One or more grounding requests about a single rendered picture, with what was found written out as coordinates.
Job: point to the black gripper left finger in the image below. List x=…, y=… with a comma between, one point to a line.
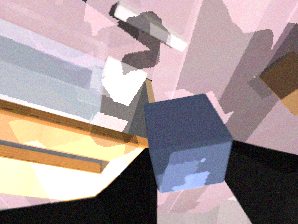
x=131, y=198

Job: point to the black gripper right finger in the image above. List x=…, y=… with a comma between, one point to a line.
x=264, y=181

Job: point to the blue cube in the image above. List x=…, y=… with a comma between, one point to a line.
x=189, y=145

